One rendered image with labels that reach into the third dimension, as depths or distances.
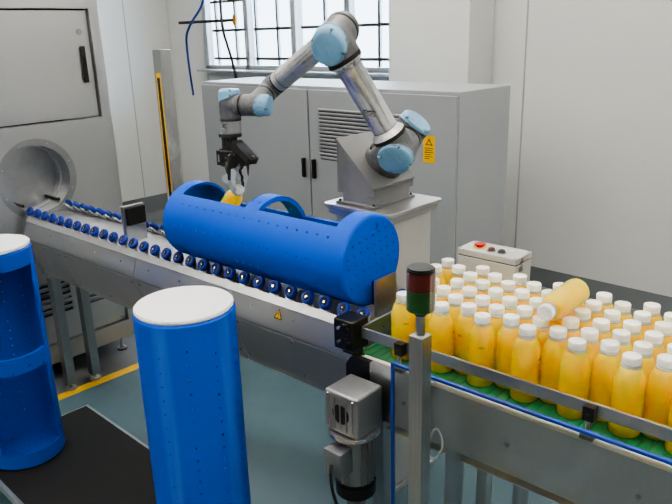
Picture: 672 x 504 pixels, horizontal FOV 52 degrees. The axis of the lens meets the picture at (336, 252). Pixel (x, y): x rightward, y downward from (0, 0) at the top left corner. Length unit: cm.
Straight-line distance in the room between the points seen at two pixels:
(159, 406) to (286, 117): 274
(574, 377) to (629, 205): 306
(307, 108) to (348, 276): 238
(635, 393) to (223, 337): 104
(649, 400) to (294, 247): 106
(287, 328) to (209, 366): 39
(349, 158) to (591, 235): 259
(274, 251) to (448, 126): 169
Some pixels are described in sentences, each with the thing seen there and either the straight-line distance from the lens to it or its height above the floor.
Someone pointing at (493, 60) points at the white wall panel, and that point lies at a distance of 493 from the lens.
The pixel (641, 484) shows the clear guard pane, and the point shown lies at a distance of 157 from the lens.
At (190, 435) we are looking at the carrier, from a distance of 201.
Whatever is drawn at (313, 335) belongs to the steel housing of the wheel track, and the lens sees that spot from 214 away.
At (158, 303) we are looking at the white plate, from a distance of 200.
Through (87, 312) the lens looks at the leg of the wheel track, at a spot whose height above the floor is 39.
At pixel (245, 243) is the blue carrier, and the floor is 111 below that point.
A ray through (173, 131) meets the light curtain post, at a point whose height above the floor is 134.
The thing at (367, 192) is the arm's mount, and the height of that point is 121.
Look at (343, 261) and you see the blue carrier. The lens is 196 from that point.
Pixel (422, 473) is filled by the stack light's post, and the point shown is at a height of 75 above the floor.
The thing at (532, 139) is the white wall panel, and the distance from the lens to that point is 482.
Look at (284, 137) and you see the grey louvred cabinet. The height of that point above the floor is 112.
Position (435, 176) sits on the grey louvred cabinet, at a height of 101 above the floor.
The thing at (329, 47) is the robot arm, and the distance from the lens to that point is 217.
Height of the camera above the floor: 175
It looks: 18 degrees down
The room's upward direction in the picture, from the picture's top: 2 degrees counter-clockwise
